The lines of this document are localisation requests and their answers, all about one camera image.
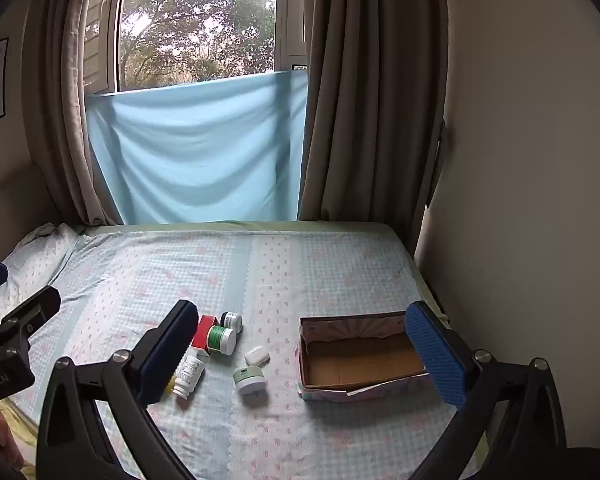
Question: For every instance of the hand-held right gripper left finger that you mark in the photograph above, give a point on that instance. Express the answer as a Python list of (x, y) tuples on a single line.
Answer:
[(165, 355)]

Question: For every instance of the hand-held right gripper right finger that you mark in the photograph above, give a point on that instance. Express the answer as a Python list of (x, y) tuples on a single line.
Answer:
[(437, 355)]

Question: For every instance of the white pill bottle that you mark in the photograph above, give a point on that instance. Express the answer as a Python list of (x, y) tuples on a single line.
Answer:
[(189, 374)]

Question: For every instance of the yellow plastic item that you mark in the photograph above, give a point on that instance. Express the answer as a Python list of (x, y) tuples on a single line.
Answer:
[(170, 386)]

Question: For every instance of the red carton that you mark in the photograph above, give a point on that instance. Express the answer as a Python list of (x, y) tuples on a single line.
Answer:
[(202, 332)]

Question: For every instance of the green jar with white lid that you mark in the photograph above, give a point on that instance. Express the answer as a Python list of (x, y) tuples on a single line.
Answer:
[(222, 341)]

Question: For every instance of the small dark jar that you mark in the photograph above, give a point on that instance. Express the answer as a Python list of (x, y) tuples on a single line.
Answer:
[(231, 321)]

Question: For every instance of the printed cardboard box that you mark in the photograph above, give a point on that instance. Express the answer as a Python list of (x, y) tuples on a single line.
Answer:
[(360, 360)]

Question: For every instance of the pale green label jar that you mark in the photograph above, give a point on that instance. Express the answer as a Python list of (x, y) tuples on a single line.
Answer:
[(250, 381)]

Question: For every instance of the white earbud case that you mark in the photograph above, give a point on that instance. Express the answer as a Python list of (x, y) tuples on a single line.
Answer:
[(257, 356)]

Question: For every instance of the floral pillow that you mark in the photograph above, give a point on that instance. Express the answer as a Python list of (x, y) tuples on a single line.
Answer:
[(35, 260)]

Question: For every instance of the brown curtain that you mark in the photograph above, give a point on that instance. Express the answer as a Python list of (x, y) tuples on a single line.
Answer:
[(55, 110), (370, 110)]

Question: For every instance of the light blue cloth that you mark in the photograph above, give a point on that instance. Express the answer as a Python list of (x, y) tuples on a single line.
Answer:
[(195, 160)]

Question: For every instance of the window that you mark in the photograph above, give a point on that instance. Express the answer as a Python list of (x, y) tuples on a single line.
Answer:
[(195, 25)]

